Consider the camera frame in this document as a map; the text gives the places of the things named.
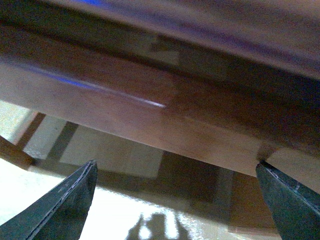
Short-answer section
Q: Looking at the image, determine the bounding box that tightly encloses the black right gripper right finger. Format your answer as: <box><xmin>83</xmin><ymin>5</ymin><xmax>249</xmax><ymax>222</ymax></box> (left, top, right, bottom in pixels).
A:
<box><xmin>255</xmin><ymin>161</ymin><xmax>320</xmax><ymax>240</ymax></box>

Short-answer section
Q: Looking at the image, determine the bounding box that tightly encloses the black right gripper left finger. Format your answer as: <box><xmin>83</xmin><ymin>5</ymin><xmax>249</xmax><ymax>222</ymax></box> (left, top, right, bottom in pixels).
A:
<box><xmin>0</xmin><ymin>160</ymin><xmax>98</xmax><ymax>240</ymax></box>

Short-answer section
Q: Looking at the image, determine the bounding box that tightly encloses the wooden keyboard tray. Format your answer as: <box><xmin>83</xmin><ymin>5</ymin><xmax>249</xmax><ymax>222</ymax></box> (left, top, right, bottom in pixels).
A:
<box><xmin>0</xmin><ymin>25</ymin><xmax>320</xmax><ymax>192</ymax></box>

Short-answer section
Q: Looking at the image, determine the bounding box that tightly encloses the wooden desk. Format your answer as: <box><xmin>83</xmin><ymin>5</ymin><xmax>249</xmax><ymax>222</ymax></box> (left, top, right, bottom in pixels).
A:
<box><xmin>0</xmin><ymin>0</ymin><xmax>320</xmax><ymax>240</ymax></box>

